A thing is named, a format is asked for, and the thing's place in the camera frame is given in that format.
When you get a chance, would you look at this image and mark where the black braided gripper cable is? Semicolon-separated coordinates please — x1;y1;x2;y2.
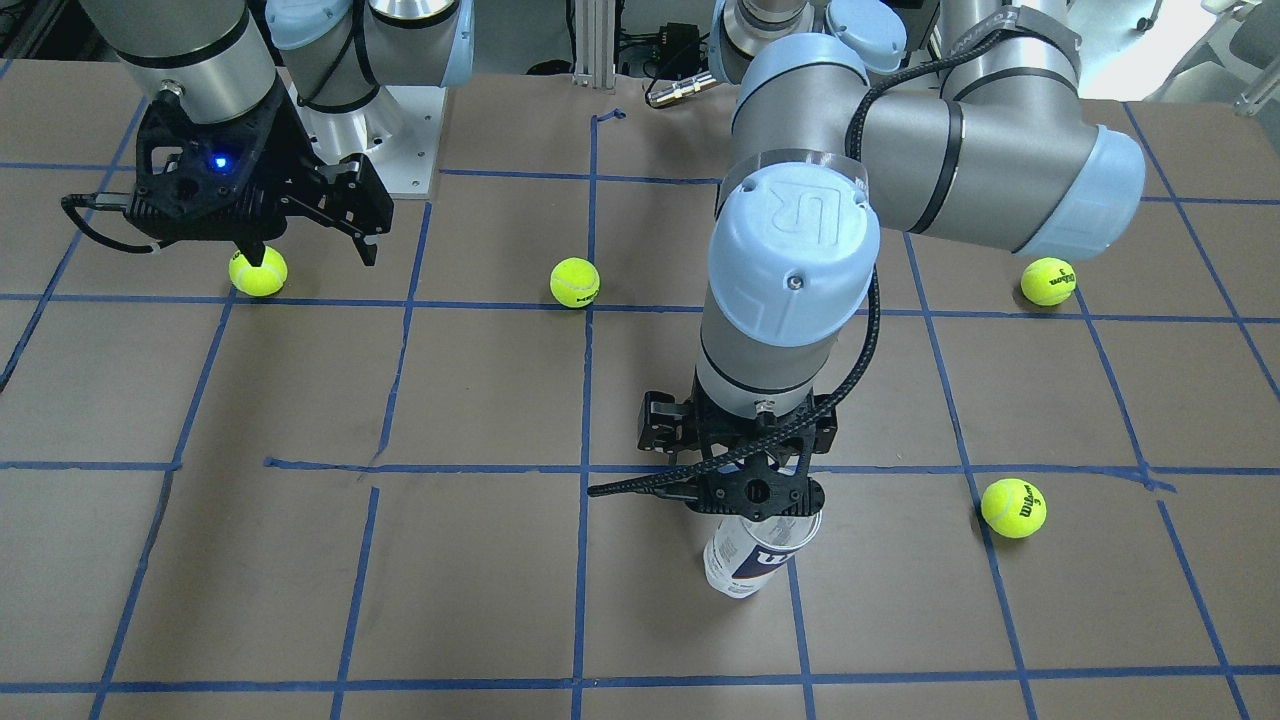
586;29;1021;498

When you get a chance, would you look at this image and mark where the middle yellow tennis ball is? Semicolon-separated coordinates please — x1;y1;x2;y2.
549;258;602;309

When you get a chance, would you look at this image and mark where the clear tennis ball can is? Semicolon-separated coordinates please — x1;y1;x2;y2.
703;512;823;600

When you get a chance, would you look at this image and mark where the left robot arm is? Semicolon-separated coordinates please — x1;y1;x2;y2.
589;1;1146;521

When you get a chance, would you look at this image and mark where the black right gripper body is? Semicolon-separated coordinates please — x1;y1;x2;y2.
123;79;394;250

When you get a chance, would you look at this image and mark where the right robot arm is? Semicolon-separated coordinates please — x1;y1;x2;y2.
61;1;475;266

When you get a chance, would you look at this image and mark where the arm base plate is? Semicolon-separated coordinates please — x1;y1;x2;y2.
300;86;449;200

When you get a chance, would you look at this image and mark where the aluminium frame post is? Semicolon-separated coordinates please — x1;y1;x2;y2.
570;0;618;94

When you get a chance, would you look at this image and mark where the Wilson tennis ball near base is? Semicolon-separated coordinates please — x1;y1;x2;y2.
1019;258;1076;307

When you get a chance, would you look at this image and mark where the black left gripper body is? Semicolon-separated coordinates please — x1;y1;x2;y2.
637;386;838;521

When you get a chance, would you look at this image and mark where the far Head tennis ball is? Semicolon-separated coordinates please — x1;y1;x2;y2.
228;246;288;297

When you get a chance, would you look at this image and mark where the Wilson tennis ball near table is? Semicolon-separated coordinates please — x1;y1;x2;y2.
980;478;1047;539

